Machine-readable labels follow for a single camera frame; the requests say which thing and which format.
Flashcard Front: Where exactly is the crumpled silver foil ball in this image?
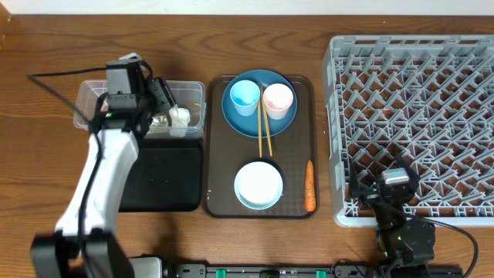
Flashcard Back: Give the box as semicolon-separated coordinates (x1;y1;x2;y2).
151;115;169;127

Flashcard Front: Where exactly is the orange carrot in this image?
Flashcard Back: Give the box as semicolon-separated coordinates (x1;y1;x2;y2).
304;160;316;212

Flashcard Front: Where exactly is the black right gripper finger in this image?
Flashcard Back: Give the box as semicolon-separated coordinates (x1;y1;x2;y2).
395;154;420;181
348;161;360;198

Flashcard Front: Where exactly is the pink cup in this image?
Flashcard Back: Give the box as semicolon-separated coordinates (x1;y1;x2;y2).
262;83;294;120

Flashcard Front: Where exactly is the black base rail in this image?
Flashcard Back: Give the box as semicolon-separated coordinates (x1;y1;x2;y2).
130;263;464;278

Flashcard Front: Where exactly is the dark blue plate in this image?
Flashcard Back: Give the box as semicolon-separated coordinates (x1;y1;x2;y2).
222;69;298;137

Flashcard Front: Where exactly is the clear plastic waste bin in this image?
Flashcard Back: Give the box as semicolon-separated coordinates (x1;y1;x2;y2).
76;80;206;139

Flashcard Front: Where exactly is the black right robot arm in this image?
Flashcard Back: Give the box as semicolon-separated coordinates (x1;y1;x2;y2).
348;156;435;277

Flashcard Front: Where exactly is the grey dishwasher rack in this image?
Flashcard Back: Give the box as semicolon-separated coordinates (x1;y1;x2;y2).
322;35;493;228

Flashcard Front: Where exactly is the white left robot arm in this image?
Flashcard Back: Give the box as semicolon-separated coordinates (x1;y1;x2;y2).
55;128;139;236

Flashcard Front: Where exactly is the light blue bowl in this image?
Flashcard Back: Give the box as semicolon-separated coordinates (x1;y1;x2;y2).
234;161;283;210

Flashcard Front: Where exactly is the brown serving tray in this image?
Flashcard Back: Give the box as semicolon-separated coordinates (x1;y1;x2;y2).
202;76;317;219

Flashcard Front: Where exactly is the light blue cup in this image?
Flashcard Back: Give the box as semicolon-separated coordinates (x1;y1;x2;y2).
230;80;260;117

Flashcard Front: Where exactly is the white tissue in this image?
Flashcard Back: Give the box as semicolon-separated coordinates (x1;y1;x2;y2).
169;105;191;138

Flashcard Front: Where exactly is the black food waste tray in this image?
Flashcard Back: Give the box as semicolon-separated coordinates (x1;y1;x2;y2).
119;139;204;212

